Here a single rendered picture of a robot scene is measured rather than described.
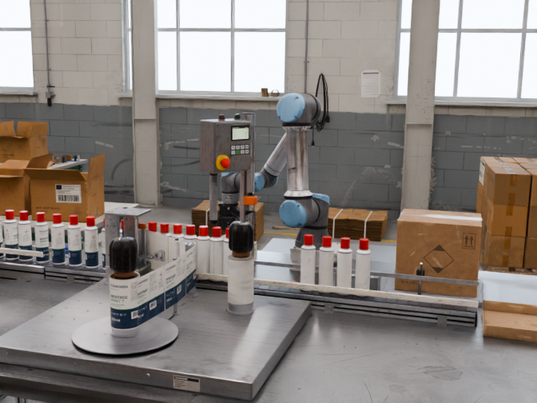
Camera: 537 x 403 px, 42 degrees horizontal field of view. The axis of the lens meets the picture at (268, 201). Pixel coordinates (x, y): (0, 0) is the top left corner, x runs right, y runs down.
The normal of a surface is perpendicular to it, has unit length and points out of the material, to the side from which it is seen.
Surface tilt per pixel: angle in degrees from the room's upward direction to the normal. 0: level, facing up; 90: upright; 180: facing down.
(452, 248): 90
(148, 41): 90
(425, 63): 90
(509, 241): 85
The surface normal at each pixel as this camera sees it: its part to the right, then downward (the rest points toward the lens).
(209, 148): -0.78, 0.11
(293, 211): -0.54, 0.24
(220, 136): 0.62, 0.15
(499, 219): -0.23, 0.18
